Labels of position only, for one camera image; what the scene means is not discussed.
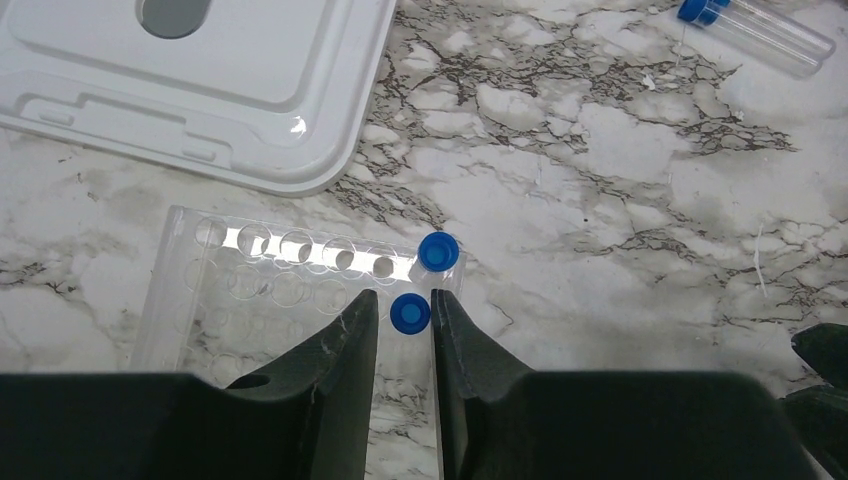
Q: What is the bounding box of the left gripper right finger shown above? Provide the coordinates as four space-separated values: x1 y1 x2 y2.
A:
431 289 816 479

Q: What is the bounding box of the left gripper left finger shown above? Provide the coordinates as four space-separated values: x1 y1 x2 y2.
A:
1 289 379 479

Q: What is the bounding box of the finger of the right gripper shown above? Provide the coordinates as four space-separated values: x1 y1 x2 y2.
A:
781 323 847 479

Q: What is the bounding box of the blue-capped test tube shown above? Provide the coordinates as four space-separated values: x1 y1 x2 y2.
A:
389 293 431 335
676 0 836 79
409 231 460 289

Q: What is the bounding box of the clear acrylic test tube rack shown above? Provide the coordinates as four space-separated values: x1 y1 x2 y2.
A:
129 206 467 389

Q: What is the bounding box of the white plastic bin lid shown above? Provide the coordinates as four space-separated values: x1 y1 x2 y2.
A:
1 1 397 197

